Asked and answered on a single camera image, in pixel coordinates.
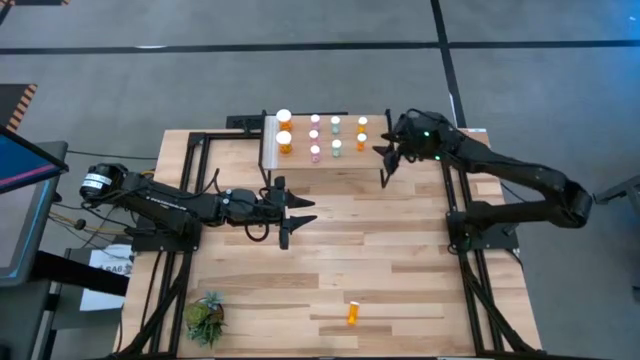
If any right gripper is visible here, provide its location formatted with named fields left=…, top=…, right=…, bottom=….
left=372, top=109, right=454, bottom=175

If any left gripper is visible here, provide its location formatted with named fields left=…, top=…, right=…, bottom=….
left=219, top=175, right=319, bottom=251

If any wooden shelf with black legs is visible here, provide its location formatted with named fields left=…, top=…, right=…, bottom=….
left=259, top=108, right=400, bottom=191

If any potted succulent plant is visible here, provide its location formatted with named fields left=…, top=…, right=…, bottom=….
left=183, top=290, right=227, bottom=350

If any white printed paper sheet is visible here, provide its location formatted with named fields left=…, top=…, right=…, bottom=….
left=78, top=243, right=136, bottom=312

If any black beam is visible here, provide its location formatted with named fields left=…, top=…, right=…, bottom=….
left=0, top=243, right=131, bottom=297

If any grey monitor stand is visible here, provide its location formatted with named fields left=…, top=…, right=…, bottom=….
left=0, top=140, right=70, bottom=360

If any large blue-screen monitor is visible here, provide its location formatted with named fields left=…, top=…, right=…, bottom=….
left=0, top=124, right=70, bottom=196

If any hazard striped floor mat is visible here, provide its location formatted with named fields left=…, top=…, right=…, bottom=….
left=0, top=83, right=39, bottom=134
left=0, top=0, right=71, bottom=7

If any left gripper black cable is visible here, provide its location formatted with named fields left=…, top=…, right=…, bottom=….
left=243, top=223, right=271, bottom=243

